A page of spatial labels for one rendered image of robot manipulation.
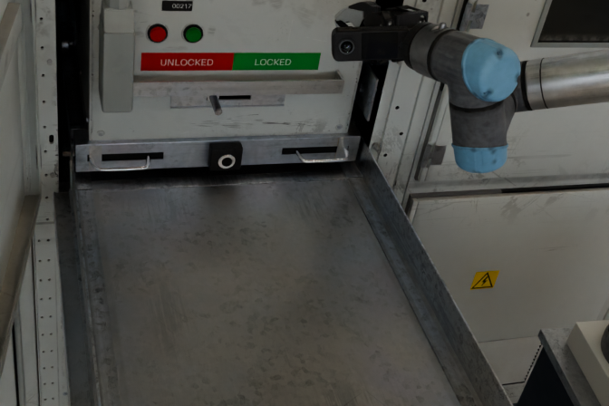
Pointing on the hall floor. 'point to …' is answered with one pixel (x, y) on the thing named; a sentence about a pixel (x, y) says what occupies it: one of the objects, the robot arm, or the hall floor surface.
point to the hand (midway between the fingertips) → (336, 21)
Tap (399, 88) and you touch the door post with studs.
